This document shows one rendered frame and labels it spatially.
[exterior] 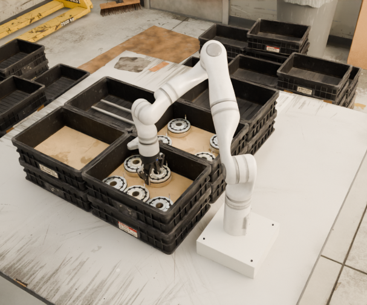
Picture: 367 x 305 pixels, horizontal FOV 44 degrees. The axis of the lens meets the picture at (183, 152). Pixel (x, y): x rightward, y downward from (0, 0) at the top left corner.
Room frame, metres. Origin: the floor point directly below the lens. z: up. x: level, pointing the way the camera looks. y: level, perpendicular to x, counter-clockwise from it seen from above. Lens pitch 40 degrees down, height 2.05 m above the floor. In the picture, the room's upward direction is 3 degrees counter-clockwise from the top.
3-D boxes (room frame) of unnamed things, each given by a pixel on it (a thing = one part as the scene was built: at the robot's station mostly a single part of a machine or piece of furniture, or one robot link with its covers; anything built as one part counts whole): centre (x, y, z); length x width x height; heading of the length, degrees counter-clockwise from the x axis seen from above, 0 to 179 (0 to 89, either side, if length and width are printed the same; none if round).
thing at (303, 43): (3.06, -0.74, 0.37); 0.42 x 0.34 x 0.46; 57
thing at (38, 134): (1.49, 0.46, 0.87); 0.40 x 0.30 x 0.11; 54
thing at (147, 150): (1.30, 0.14, 1.03); 0.11 x 0.09 x 0.06; 47
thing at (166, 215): (1.26, 0.14, 0.92); 0.40 x 0.30 x 0.02; 54
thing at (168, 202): (1.13, 0.10, 0.86); 0.10 x 0.10 x 0.01
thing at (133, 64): (2.50, 0.29, 0.71); 0.22 x 0.19 x 0.01; 57
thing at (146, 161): (1.29, 0.12, 0.96); 0.08 x 0.08 x 0.09
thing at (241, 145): (1.50, -0.04, 0.87); 0.40 x 0.30 x 0.11; 54
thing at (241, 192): (1.10, -0.19, 1.01); 0.09 x 0.09 x 0.17; 9
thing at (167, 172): (1.31, 0.10, 0.86); 0.10 x 0.10 x 0.01
